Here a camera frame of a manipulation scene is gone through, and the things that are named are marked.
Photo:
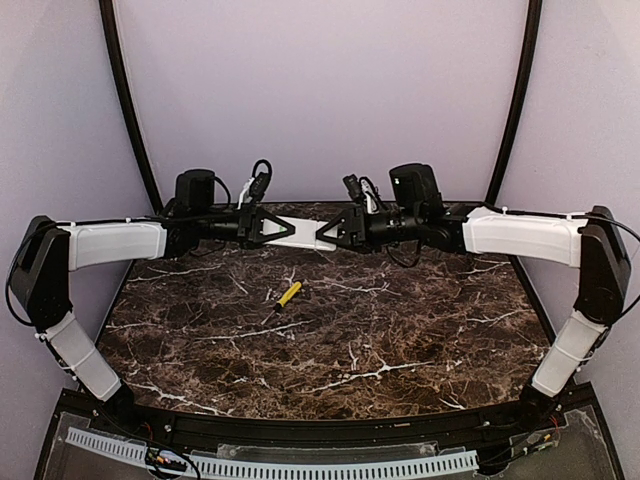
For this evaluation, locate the white slotted cable duct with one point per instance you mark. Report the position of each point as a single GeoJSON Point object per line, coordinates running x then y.
{"type": "Point", "coordinates": [208, 466]}

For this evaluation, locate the black corner post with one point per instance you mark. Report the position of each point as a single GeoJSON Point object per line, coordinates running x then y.
{"type": "Point", "coordinates": [521, 83]}
{"type": "Point", "coordinates": [126, 102]}

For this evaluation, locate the white remote control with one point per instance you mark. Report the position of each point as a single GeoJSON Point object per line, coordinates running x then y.
{"type": "Point", "coordinates": [304, 238]}

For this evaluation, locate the black right corner post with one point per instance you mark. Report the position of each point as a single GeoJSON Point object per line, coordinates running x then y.
{"type": "Point", "coordinates": [521, 83]}

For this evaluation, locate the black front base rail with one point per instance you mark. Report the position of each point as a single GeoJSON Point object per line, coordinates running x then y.
{"type": "Point", "coordinates": [486, 427]}

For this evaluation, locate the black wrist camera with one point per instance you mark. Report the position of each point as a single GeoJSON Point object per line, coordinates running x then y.
{"type": "Point", "coordinates": [362, 191]}
{"type": "Point", "coordinates": [256, 186]}

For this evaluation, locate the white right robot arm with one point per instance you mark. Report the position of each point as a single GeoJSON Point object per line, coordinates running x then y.
{"type": "Point", "coordinates": [577, 263]}

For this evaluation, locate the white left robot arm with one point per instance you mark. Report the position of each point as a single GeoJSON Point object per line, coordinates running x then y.
{"type": "Point", "coordinates": [54, 256]}

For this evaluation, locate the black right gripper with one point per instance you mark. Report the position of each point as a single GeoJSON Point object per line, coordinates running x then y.
{"type": "Point", "coordinates": [356, 228]}

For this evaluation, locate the yellow handled screwdriver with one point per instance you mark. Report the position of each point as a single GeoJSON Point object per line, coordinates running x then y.
{"type": "Point", "coordinates": [287, 296]}

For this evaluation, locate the black left corner post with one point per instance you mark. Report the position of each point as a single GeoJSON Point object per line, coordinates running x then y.
{"type": "Point", "coordinates": [126, 102]}

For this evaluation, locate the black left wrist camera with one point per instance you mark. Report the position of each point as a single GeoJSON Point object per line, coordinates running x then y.
{"type": "Point", "coordinates": [256, 186]}

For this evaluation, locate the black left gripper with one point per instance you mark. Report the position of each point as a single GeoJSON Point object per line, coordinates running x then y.
{"type": "Point", "coordinates": [245, 227]}

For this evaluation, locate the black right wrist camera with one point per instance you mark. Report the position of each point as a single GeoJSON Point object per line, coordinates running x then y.
{"type": "Point", "coordinates": [362, 191]}

